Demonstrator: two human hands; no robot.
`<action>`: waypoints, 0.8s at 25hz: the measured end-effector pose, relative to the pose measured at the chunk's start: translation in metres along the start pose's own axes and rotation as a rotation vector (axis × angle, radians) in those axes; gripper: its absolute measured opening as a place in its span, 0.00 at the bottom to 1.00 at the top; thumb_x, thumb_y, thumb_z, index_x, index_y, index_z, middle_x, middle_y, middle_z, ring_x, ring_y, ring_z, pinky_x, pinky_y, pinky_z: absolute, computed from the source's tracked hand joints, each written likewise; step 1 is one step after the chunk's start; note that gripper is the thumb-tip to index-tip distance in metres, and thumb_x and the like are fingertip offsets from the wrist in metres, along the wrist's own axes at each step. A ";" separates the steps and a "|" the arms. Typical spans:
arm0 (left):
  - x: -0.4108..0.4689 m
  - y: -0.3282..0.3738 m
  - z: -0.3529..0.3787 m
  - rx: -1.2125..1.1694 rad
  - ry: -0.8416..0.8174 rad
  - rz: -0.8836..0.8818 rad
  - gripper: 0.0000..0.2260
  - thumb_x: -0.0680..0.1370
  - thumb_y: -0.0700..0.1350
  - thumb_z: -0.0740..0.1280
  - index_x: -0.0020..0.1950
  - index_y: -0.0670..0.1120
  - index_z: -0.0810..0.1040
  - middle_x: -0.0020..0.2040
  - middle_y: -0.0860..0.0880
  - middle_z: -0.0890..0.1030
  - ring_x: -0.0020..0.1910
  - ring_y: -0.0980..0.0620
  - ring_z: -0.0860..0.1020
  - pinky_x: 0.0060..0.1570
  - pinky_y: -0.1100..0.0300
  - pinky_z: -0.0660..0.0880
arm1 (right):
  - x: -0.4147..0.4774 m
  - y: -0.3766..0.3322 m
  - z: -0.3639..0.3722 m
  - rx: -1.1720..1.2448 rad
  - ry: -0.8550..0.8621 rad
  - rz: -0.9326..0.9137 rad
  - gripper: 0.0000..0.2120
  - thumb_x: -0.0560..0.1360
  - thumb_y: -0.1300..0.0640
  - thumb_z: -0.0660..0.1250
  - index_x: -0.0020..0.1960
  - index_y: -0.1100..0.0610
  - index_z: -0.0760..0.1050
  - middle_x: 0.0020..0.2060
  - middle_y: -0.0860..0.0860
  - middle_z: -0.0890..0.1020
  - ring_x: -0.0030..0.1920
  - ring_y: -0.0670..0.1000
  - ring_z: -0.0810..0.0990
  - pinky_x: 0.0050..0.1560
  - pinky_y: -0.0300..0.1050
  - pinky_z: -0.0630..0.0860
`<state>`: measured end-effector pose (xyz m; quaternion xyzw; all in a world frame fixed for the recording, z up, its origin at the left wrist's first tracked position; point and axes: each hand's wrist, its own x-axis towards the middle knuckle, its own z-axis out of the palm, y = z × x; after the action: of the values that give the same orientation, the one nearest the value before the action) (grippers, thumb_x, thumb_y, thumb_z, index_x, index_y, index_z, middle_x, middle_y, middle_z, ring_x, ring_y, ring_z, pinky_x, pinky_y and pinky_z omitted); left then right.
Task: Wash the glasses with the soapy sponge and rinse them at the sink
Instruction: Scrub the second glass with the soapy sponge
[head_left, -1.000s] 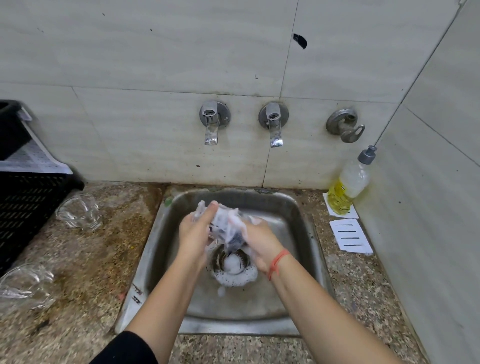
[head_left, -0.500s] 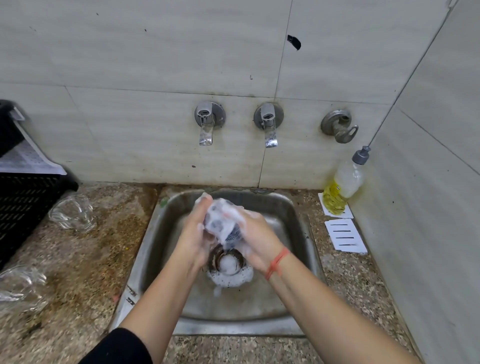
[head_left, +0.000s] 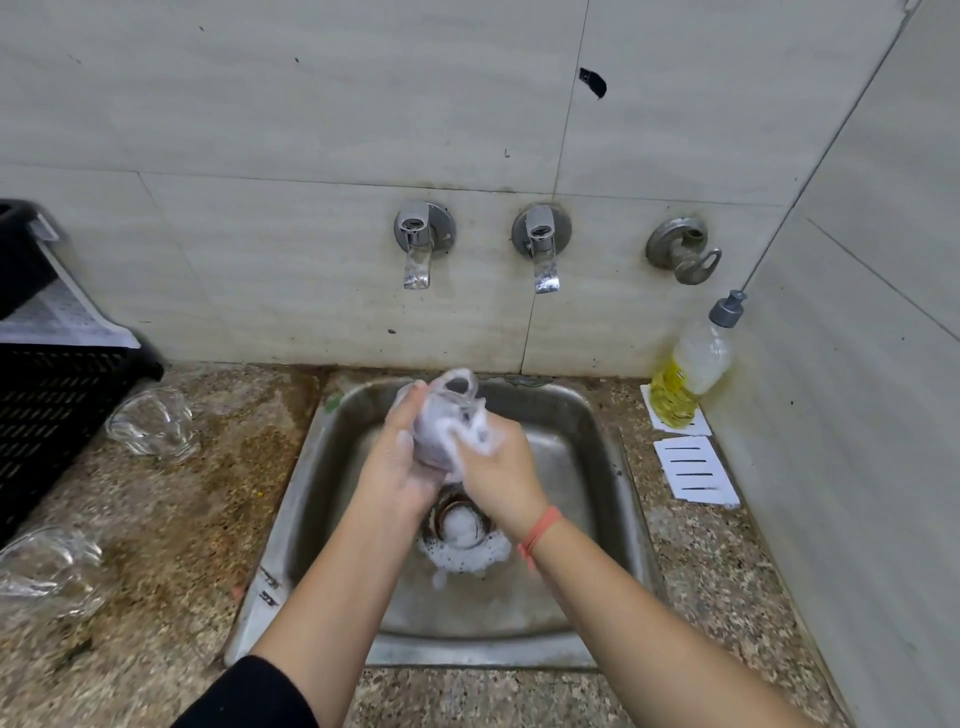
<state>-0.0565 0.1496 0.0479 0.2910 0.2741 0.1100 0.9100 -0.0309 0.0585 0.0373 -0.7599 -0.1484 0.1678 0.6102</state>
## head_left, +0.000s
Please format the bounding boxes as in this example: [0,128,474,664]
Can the person's right hand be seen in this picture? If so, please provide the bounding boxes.
[446,412,554,543]

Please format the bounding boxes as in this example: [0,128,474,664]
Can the person's left hand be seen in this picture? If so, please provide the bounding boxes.
[356,380,451,520]

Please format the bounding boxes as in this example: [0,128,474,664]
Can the clear glass cup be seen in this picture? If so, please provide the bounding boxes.
[104,386,202,461]
[408,367,498,481]
[0,524,106,621]

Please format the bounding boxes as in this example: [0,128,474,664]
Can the yellow dish soap bottle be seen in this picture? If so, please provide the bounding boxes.
[648,290,749,430]

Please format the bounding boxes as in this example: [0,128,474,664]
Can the black dish rack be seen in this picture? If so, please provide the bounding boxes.
[0,198,165,545]

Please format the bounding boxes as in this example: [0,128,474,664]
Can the person's left forearm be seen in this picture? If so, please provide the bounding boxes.
[251,502,429,728]

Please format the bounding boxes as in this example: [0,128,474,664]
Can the person's right forearm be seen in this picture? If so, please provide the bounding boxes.
[528,517,819,728]

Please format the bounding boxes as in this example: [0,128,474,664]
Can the orange wrist thread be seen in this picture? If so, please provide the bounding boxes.
[517,506,564,573]

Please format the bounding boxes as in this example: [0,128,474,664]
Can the metal sink drain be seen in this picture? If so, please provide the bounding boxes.
[419,487,513,575]

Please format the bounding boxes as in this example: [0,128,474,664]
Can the stainless steel sink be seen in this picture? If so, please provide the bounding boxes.
[223,372,667,670]

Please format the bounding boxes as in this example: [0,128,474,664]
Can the white drip tray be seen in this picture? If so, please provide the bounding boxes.
[0,215,142,350]

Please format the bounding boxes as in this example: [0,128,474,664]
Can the chrome wall tap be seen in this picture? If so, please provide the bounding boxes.
[392,200,458,291]
[510,203,574,295]

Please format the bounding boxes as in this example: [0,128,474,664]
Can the grey wall valve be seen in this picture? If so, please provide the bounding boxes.
[645,217,724,286]

